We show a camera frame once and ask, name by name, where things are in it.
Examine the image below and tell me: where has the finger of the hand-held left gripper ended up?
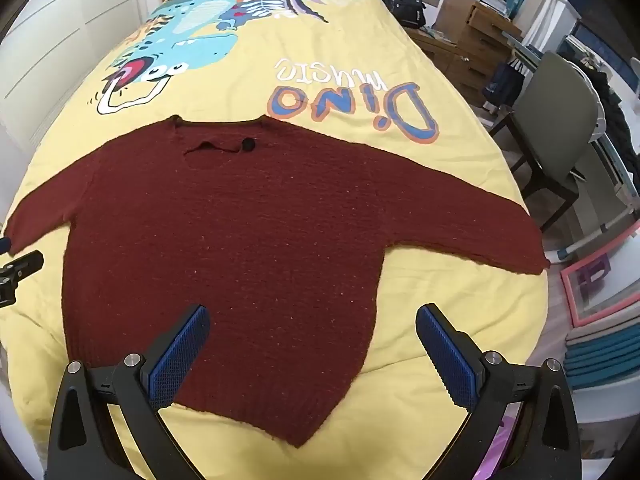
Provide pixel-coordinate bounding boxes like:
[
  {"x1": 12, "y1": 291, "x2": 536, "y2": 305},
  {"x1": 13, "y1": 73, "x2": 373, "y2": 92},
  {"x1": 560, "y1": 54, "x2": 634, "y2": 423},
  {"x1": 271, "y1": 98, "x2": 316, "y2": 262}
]
[{"x1": 0, "y1": 252, "x2": 44, "y2": 311}]

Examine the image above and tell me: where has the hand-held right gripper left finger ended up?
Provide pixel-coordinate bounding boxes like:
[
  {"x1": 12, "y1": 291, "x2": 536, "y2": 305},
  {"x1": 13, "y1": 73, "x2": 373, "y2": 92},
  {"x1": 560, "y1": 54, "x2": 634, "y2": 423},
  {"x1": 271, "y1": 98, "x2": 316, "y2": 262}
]
[{"x1": 47, "y1": 304, "x2": 211, "y2": 480}]

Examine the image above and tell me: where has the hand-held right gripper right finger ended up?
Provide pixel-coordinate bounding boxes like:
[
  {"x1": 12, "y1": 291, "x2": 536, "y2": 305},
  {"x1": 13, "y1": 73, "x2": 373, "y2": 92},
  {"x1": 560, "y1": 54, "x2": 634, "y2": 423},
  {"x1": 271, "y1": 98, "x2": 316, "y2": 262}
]
[{"x1": 416, "y1": 303, "x2": 584, "y2": 480}]

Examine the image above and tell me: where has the maroon knit sweater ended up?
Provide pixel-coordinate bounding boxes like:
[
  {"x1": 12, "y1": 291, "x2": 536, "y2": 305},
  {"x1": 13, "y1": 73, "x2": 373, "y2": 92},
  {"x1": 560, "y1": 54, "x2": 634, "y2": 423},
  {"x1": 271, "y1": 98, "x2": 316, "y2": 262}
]
[{"x1": 4, "y1": 115, "x2": 551, "y2": 448}]

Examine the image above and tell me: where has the stack of teal mats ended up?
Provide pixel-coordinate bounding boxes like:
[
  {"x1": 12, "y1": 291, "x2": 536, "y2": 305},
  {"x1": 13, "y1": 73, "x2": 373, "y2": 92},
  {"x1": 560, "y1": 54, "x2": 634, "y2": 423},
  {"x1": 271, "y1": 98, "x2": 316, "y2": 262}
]
[{"x1": 565, "y1": 317, "x2": 640, "y2": 388}]

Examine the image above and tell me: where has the white wardrobe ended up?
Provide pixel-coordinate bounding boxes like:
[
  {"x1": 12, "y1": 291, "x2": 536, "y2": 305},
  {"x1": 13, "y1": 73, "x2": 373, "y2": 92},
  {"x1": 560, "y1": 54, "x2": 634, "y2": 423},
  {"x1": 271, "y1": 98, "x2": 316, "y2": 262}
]
[{"x1": 0, "y1": 0, "x2": 161, "y2": 176}]

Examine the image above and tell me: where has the grey chair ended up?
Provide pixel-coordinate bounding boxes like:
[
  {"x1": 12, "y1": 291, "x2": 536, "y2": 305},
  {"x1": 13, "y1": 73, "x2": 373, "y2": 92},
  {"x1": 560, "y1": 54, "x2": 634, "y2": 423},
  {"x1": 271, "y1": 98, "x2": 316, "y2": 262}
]
[{"x1": 492, "y1": 51, "x2": 601, "y2": 231}]

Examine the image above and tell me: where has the navy bag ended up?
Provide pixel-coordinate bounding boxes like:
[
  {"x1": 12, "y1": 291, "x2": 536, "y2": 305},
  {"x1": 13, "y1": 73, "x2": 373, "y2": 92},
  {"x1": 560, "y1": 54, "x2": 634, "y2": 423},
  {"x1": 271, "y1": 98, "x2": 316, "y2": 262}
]
[{"x1": 482, "y1": 62, "x2": 523, "y2": 111}]

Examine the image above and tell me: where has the dark jacket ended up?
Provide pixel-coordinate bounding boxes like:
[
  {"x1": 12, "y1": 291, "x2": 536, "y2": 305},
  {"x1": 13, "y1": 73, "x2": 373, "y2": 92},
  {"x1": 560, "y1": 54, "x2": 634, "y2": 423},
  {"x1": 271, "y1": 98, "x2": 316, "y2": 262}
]
[{"x1": 582, "y1": 62, "x2": 638, "y2": 156}]

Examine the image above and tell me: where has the brown cardboard box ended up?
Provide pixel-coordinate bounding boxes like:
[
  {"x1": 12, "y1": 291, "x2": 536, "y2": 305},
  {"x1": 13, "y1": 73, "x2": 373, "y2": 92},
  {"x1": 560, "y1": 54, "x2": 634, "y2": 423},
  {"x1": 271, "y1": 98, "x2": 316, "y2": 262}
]
[{"x1": 430, "y1": 0, "x2": 516, "y2": 106}]

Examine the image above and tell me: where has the yellow dinosaur printed blanket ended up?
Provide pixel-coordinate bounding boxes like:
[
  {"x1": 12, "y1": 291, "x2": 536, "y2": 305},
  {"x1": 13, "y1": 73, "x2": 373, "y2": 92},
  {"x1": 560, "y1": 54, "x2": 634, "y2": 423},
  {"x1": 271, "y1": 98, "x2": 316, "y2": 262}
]
[{"x1": 0, "y1": 0, "x2": 551, "y2": 480}]

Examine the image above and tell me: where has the pink picture frame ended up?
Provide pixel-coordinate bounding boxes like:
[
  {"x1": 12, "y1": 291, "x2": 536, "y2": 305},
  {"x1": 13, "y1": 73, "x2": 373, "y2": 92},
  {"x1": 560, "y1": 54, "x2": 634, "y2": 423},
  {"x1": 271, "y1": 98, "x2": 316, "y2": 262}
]
[{"x1": 560, "y1": 230, "x2": 640, "y2": 328}]

